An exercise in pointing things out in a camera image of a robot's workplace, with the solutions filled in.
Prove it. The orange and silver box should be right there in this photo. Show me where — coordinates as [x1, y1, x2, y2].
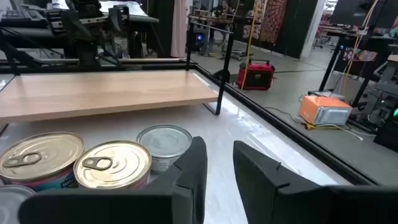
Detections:
[297, 95, 353, 126]

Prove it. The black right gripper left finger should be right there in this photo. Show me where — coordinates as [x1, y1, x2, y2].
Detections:
[17, 136, 208, 224]

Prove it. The red and black case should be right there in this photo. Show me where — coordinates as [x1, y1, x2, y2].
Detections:
[236, 59, 276, 91]

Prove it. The Wild Planet salmon can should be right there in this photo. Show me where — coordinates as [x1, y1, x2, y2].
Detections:
[0, 131, 85, 191]
[73, 139, 152, 190]

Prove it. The dark flat screen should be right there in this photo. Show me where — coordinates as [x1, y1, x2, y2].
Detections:
[329, 0, 385, 27]

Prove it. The black keyboard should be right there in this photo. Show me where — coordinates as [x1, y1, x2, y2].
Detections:
[0, 8, 48, 29]

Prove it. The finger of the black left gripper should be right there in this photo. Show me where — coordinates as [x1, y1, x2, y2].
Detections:
[108, 5, 131, 32]
[46, 9, 68, 35]

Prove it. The black partition panel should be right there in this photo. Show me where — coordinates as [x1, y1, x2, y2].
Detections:
[273, 0, 318, 60]

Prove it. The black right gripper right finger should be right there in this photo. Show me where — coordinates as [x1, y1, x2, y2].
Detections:
[233, 140, 398, 224]

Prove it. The patterned tapestry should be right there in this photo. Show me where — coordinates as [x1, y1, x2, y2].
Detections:
[242, 0, 289, 44]

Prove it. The white pillar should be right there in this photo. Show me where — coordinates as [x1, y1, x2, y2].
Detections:
[298, 0, 326, 60]

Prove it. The yellow hanging cable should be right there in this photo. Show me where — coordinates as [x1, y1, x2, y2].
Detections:
[241, 0, 261, 90]

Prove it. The black desk frame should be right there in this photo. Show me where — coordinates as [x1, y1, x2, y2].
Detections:
[318, 30, 398, 108]

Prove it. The wooden shelf board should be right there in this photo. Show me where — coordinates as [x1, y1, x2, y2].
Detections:
[0, 68, 219, 124]

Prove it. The Bumble Bee tuna can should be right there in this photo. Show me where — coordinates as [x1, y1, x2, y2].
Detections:
[0, 184, 37, 224]
[136, 124, 193, 174]

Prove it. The black table edge rail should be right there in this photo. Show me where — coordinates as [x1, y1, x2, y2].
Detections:
[0, 57, 379, 187]

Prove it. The pink curtain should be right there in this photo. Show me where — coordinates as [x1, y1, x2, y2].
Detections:
[170, 0, 188, 58]

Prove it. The black box with blue lights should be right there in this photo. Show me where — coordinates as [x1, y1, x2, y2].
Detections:
[192, 29, 208, 53]

